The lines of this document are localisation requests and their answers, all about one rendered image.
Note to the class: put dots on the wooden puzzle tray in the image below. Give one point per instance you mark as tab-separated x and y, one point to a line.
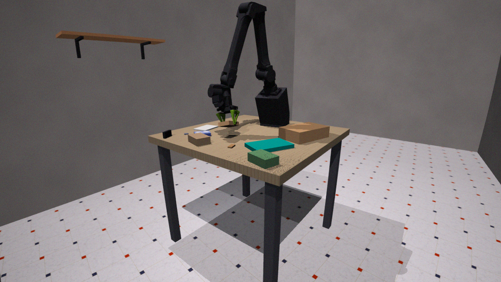
227	124

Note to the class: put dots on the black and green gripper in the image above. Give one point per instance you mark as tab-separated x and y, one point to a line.
228	109

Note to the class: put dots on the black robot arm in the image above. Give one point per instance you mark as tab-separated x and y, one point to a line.
221	93

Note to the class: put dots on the green rectangular block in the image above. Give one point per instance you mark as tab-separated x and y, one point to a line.
263	159

